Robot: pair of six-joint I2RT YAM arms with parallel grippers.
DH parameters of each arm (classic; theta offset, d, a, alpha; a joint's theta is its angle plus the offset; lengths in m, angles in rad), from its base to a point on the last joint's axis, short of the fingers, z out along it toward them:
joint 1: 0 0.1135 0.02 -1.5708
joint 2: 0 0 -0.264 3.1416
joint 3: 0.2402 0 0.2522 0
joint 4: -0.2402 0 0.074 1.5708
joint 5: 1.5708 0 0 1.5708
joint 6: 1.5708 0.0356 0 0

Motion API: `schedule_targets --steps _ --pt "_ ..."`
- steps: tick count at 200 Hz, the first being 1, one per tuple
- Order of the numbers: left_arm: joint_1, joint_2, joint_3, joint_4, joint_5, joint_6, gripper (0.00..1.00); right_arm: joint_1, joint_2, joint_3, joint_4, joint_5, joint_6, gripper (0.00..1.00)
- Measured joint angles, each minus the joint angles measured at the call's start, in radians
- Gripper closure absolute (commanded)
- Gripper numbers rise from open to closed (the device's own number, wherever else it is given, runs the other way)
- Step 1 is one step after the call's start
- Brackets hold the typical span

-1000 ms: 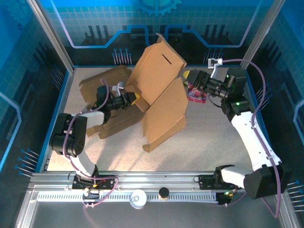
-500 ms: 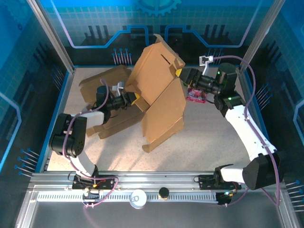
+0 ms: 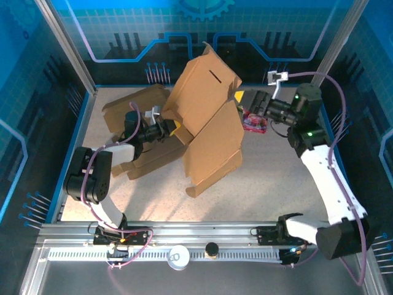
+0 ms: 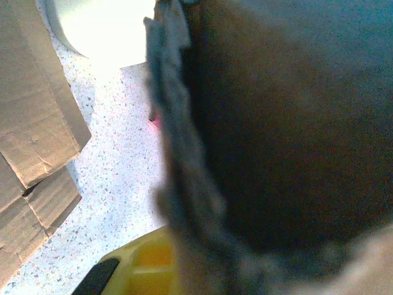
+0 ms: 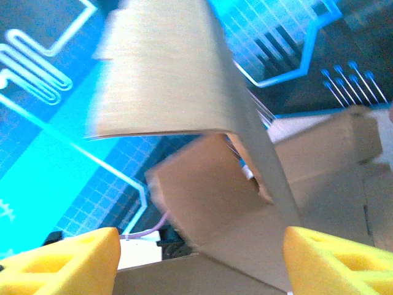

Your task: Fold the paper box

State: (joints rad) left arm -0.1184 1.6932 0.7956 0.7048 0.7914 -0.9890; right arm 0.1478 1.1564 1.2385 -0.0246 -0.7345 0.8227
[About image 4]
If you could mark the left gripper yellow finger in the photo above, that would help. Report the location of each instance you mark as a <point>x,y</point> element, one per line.
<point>147,270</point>

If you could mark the brown cardboard mailer box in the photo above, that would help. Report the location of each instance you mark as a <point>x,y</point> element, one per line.
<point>276,123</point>
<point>30,107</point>

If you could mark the cream knife block orange top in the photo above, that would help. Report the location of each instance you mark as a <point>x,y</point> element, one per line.
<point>107,30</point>

